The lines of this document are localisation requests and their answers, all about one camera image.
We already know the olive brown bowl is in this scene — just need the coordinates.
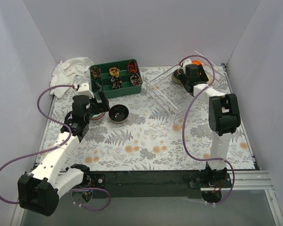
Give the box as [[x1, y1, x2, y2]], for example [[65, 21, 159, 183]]
[[108, 104, 129, 124]]

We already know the beige bowl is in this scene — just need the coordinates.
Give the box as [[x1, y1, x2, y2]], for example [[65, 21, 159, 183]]
[[207, 75, 213, 84]]

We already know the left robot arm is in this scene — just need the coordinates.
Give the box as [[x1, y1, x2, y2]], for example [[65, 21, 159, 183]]
[[17, 92, 110, 216]]

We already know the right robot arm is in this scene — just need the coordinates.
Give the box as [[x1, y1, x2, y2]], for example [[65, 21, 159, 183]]
[[177, 63, 241, 187]]

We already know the orange bowl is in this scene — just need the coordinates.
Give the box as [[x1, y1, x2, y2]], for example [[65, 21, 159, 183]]
[[192, 60, 204, 75]]

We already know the black patterned bowl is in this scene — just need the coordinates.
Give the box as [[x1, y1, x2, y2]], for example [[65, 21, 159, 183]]
[[171, 69, 182, 85]]

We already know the black floral rolled sock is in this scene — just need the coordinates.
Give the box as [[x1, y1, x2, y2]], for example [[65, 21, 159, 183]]
[[111, 76, 122, 89]]

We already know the green plastic organizer tray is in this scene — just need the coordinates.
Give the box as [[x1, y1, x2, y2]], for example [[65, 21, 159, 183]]
[[89, 59, 143, 98]]

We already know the dark patterned rolled sock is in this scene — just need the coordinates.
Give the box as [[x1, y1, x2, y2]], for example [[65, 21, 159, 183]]
[[91, 67, 101, 80]]

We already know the yellow rolled sock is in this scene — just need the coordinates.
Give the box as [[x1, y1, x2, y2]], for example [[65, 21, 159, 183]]
[[109, 67, 120, 77]]

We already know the white crumpled cloth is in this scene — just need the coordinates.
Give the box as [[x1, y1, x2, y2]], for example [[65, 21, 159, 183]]
[[50, 57, 94, 87]]

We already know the pink rose rolled sock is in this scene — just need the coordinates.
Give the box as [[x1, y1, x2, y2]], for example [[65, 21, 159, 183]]
[[130, 73, 142, 87]]

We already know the orange black rolled sock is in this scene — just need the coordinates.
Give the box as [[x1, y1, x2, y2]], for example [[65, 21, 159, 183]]
[[127, 60, 138, 74]]

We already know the floral table mat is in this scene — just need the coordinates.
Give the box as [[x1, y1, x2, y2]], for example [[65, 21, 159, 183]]
[[37, 65, 257, 171]]

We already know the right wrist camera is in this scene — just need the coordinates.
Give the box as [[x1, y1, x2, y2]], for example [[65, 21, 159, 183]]
[[180, 59, 192, 69]]

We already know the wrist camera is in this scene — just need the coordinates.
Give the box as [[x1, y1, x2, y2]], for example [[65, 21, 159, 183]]
[[180, 59, 192, 69], [77, 83, 94, 98]]

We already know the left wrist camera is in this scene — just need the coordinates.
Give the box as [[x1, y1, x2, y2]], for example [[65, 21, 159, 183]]
[[77, 83, 94, 98]]

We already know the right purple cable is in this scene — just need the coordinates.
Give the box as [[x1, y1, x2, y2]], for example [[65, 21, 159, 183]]
[[179, 55, 235, 205]]

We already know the purple cable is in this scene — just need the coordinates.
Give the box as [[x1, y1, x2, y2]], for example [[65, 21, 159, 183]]
[[179, 55, 235, 205], [0, 84, 111, 211]]

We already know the white wire dish rack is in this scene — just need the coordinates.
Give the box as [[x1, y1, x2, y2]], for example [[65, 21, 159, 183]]
[[146, 51, 228, 122]]

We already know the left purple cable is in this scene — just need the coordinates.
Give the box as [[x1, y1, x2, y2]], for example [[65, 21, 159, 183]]
[[0, 84, 111, 211]]

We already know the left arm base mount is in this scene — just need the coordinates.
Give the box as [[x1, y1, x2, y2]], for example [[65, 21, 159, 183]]
[[72, 174, 106, 204]]

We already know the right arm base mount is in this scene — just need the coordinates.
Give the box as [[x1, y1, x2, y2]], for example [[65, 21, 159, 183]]
[[183, 171, 234, 205]]

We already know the aluminium frame rail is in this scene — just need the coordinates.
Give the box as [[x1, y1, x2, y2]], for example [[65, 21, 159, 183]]
[[21, 169, 274, 191]]

